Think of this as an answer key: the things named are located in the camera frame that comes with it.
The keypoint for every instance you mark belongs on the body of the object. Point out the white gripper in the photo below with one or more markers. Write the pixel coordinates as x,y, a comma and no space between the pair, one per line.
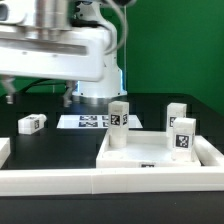
37,40

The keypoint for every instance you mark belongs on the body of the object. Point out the white square tabletop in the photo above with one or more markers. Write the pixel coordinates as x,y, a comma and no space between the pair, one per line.
143,149

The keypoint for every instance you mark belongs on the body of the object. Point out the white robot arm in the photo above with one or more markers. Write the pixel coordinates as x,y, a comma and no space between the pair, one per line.
105,14

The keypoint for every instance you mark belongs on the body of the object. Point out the white marker base plate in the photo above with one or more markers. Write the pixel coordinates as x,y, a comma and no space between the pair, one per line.
91,122

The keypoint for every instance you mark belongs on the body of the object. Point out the white left fence wall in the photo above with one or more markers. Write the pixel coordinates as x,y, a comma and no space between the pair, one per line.
4,150

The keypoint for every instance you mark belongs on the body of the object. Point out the white fence wall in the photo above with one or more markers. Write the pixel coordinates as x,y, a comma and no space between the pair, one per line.
4,150
105,180
207,153

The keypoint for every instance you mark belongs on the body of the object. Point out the white front fence wall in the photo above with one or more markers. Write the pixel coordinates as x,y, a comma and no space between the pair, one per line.
105,180

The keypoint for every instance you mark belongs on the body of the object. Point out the white right fence wall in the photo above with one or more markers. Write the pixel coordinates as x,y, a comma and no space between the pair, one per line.
207,153

